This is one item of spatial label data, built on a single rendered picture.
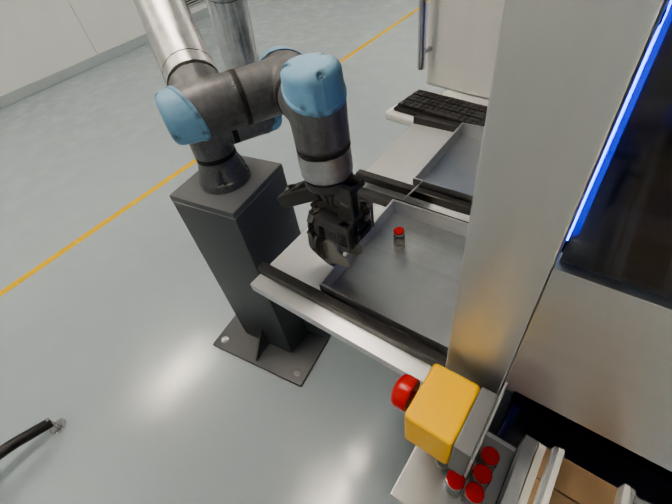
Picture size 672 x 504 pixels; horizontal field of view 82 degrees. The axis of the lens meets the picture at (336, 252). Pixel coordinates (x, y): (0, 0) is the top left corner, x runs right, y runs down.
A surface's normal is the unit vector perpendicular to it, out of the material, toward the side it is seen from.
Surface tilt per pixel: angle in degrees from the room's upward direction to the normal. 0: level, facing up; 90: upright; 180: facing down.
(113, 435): 0
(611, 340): 90
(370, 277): 0
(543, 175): 90
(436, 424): 0
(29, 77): 90
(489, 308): 90
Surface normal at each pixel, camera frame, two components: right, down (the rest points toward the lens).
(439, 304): -0.13, -0.68
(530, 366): -0.58, 0.64
